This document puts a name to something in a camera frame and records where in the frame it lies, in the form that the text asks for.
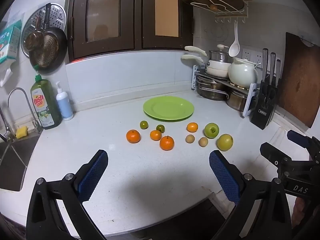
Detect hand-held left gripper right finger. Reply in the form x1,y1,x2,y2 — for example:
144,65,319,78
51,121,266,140
209,150,293,240

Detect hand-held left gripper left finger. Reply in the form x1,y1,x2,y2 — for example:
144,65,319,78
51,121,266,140
26,150,108,240

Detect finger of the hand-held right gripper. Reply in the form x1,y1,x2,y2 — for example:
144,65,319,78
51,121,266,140
260,142,292,170
287,130,320,155

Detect yellow-green pear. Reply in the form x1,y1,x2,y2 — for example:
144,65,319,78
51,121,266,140
217,134,234,152

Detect large orange mandarin with stem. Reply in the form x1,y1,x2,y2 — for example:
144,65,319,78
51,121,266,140
159,135,175,151

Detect green plate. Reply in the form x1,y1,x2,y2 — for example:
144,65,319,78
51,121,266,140
143,96,195,122

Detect person's right hand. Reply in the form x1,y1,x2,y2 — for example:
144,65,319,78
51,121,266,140
294,197,312,228

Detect black knife block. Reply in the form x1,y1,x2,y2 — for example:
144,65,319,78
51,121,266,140
250,79,279,130

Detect green apple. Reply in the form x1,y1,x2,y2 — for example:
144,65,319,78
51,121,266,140
204,123,220,139

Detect wooden cutting board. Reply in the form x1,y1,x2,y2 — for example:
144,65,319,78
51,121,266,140
277,32,320,129

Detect white metal pot rack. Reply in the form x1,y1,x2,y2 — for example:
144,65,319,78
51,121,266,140
192,65,261,118

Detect small steel pot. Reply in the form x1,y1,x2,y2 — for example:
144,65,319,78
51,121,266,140
227,89,251,112

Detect white pump bottle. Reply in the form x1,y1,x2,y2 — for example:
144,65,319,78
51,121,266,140
55,81,74,121

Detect steel sink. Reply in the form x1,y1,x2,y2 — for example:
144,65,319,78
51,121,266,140
0,132,41,192

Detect yellow sponge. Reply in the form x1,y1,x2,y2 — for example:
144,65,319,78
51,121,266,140
16,126,29,139

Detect white ceramic pot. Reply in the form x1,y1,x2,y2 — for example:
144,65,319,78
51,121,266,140
228,57,261,88

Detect green dish soap bottle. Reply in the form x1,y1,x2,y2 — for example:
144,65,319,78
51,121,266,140
30,65,63,130

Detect white ladle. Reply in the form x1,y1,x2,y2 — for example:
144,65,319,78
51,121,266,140
228,21,241,58

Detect steel pot with lid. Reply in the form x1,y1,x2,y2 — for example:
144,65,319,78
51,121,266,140
208,44,233,63

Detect metal faucet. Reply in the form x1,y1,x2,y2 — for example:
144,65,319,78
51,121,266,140
0,87,43,143

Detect black frying pan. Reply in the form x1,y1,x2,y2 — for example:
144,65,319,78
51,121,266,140
29,3,68,75

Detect metal mesh strainer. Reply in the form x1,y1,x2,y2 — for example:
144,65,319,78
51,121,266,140
43,33,60,64

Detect small copper pan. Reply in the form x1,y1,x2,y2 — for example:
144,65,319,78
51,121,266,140
24,17,44,52

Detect teal paper box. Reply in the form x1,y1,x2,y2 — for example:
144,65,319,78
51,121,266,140
0,19,23,65

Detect round metal steamer tray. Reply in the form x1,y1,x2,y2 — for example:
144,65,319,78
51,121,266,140
21,3,67,58

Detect steel handle knife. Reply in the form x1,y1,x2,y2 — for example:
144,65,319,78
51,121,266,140
261,48,269,81
268,52,276,82
274,58,282,85

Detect white wall sockets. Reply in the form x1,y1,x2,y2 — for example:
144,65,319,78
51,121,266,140
241,48,263,69

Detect cream pan with handle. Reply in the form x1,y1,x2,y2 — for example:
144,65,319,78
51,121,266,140
184,45,232,71
181,54,230,78

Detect white wire wall rack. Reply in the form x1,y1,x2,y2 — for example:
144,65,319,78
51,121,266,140
178,0,253,23

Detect dark brown window frame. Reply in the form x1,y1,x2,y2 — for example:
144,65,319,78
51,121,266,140
67,0,194,61

